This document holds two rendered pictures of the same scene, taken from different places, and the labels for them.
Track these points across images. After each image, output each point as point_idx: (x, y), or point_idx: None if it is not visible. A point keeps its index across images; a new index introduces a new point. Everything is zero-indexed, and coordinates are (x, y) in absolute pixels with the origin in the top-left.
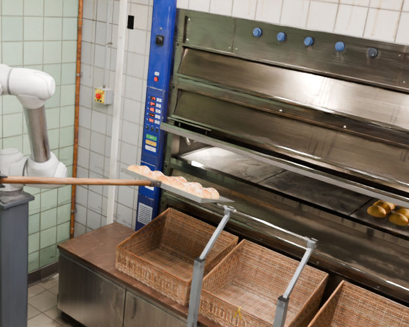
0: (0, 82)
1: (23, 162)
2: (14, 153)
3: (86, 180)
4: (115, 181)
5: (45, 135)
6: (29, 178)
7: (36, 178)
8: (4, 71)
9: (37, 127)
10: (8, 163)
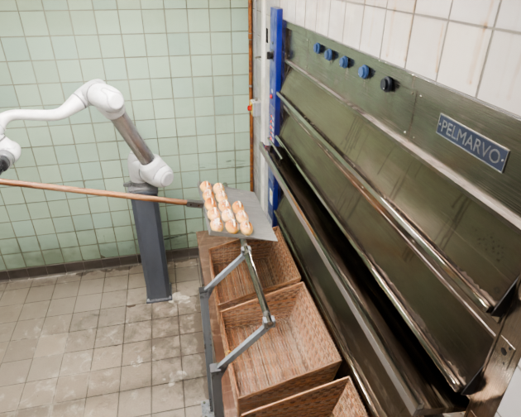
0: (83, 95)
1: None
2: None
3: (92, 190)
4: (132, 196)
5: (136, 142)
6: (21, 183)
7: (30, 183)
8: (88, 85)
9: (123, 135)
10: (131, 160)
